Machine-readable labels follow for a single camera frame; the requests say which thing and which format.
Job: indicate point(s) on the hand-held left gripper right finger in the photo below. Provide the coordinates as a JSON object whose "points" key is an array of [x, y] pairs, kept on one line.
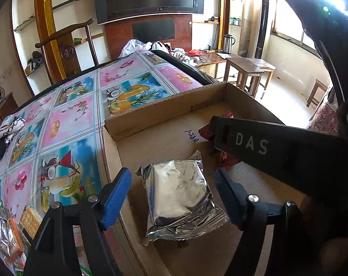
{"points": [[228, 198]]}

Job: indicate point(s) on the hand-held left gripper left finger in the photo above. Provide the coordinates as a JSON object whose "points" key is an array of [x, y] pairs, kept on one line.
{"points": [[116, 198]]}

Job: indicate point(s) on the silver foil snack packet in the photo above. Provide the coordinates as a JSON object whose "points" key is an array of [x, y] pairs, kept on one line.
{"points": [[176, 195]]}

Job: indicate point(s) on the red snack packet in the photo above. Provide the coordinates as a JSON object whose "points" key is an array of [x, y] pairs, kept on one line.
{"points": [[205, 132]]}

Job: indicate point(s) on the cardboard box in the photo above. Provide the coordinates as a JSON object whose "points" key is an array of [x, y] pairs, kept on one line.
{"points": [[168, 138]]}

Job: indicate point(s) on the cracker snack packet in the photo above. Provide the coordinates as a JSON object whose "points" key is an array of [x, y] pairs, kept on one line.
{"points": [[31, 221]]}

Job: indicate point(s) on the orange snack packet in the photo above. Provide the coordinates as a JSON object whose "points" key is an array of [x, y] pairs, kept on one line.
{"points": [[14, 235]]}

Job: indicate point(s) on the floral cloth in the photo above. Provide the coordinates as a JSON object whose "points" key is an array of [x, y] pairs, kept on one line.
{"points": [[324, 115]]}

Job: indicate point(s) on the wooden stool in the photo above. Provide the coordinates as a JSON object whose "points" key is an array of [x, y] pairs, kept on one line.
{"points": [[317, 92], [266, 69], [243, 73]]}

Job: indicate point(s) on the fruit print tablecloth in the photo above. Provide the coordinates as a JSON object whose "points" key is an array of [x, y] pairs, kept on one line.
{"points": [[73, 112]]}

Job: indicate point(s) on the low wooden table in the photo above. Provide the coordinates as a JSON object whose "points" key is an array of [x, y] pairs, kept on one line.
{"points": [[208, 60]]}

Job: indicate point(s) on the steel electric kettle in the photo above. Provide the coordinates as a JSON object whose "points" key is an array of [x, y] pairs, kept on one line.
{"points": [[228, 43]]}

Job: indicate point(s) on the black white patterned cloth bag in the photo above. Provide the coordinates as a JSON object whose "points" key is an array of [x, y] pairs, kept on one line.
{"points": [[7, 128]]}

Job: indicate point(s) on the white plastic bag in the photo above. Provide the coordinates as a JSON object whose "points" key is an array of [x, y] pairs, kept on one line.
{"points": [[133, 47]]}

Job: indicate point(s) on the dark wooden chair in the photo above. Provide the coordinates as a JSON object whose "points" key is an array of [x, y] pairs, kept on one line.
{"points": [[67, 51]]}

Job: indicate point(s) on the red wooden television cabinet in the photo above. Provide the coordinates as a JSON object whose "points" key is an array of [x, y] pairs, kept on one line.
{"points": [[122, 38]]}

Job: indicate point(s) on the wooden gold trimmed column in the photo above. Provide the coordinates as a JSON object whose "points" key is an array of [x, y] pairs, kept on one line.
{"points": [[51, 26]]}

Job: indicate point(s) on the white wall shelf unit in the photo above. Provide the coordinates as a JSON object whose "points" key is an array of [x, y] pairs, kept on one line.
{"points": [[24, 34]]}

